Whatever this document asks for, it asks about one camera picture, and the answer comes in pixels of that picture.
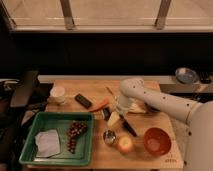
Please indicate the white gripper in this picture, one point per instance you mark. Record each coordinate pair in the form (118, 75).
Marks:
(122, 107)

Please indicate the small dark brush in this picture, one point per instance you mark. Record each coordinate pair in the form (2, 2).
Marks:
(106, 113)

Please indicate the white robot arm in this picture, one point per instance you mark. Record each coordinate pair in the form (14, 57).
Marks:
(198, 116)

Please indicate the orange carrot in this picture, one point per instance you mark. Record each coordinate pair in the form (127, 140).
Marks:
(99, 106)

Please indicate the small metal cup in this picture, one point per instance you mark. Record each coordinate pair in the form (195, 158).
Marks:
(109, 137)

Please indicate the peeled banana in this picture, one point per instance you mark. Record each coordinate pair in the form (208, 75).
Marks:
(135, 108)

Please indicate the red yellow apple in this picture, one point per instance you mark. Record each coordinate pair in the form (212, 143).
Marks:
(125, 144)

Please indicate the black rectangular block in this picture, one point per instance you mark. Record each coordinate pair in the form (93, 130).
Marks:
(83, 101)

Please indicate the thin wooden stick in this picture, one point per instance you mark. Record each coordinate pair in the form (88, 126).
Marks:
(112, 94)

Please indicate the red grape bunch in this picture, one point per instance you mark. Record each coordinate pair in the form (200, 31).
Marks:
(76, 129)

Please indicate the dark blue bowl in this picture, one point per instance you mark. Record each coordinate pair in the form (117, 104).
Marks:
(151, 109)

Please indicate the orange red bowl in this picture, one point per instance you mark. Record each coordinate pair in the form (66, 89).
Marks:
(157, 142)

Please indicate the white paper cup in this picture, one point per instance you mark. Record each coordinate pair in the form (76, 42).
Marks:
(57, 93)

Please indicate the green plastic tray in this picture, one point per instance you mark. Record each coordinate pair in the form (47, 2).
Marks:
(59, 139)

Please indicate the white folded cloth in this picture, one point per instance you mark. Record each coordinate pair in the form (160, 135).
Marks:
(47, 143)

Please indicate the silver metal dish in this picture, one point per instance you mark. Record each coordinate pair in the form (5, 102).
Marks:
(186, 75)

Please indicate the black chair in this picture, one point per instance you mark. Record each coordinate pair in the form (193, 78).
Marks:
(17, 93)

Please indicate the black handled knife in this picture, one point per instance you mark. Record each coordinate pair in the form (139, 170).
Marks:
(127, 126)

